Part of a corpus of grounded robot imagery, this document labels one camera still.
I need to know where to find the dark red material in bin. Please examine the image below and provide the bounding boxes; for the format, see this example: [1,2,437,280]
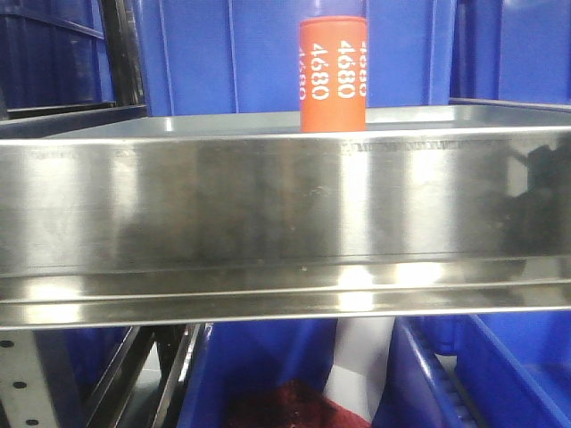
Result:
[224,379,371,427]

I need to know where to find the stainless steel shelf tray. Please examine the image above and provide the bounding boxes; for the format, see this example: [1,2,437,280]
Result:
[1,102,570,330]

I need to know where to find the orange cylindrical capacitor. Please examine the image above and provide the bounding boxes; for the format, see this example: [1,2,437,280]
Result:
[299,15,368,133]

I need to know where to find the blue bin upper right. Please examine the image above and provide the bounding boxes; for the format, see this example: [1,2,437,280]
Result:
[451,1,570,104]

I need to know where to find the blue bin behind capacitor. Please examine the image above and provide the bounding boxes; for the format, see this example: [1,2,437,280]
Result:
[134,1,456,116]

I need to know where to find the dark blue bin upper left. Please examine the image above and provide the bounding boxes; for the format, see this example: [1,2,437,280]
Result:
[1,1,114,109]

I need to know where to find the black shelf frame post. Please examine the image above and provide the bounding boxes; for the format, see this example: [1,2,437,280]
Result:
[99,0,145,106]

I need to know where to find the blue bin lower right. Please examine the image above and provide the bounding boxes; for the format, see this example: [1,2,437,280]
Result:
[373,311,570,427]

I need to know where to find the perforated grey shelf upright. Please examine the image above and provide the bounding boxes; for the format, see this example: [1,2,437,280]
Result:
[1,330,59,427]

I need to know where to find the blue bin with red contents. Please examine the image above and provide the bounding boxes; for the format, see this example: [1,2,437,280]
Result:
[177,318,337,427]

